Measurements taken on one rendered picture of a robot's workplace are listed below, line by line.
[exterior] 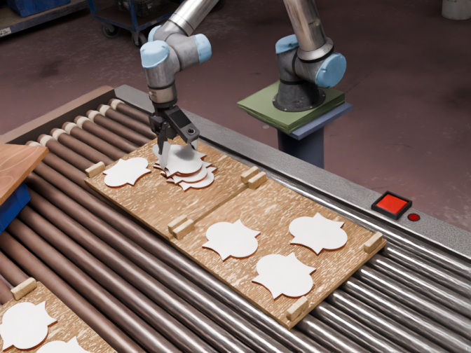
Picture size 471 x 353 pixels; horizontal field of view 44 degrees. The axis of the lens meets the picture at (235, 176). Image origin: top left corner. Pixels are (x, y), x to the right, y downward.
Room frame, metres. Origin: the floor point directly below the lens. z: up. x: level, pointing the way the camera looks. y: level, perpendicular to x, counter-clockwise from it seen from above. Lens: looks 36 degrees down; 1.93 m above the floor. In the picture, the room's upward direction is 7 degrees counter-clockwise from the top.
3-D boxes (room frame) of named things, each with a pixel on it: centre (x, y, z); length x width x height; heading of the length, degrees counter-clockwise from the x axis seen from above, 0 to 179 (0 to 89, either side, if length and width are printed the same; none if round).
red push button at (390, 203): (1.16, -0.40, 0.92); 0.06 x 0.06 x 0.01; 42
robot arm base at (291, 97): (1.82, -0.26, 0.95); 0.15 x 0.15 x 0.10
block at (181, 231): (1.14, 0.15, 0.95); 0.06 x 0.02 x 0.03; 129
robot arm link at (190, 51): (1.50, 0.09, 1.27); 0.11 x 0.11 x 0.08; 31
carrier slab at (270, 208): (1.07, -0.08, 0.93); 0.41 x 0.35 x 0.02; 39
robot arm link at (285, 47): (1.81, -0.25, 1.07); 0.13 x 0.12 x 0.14; 31
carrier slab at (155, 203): (1.40, 0.19, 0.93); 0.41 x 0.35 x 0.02; 40
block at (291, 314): (0.84, -0.10, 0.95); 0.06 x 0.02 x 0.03; 129
